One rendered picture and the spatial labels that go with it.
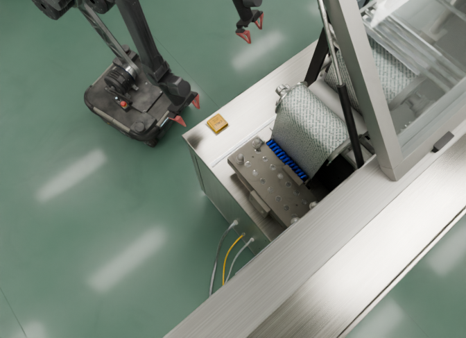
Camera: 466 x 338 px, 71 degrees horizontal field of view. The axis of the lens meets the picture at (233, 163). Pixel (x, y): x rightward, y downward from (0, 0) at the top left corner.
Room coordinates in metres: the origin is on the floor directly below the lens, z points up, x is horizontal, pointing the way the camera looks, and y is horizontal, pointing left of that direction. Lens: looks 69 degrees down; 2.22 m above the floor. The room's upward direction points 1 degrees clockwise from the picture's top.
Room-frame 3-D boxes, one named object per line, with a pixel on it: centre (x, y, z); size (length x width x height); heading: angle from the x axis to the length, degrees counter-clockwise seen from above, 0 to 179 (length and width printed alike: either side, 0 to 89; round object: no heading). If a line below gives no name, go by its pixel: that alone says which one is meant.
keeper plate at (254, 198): (0.30, -0.10, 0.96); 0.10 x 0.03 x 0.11; 40
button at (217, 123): (0.68, 0.07, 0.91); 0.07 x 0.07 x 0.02; 40
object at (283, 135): (0.48, -0.23, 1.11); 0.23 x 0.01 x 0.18; 40
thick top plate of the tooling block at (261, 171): (0.37, -0.17, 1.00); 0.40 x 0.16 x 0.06; 40
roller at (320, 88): (0.59, -0.37, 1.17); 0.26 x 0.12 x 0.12; 40
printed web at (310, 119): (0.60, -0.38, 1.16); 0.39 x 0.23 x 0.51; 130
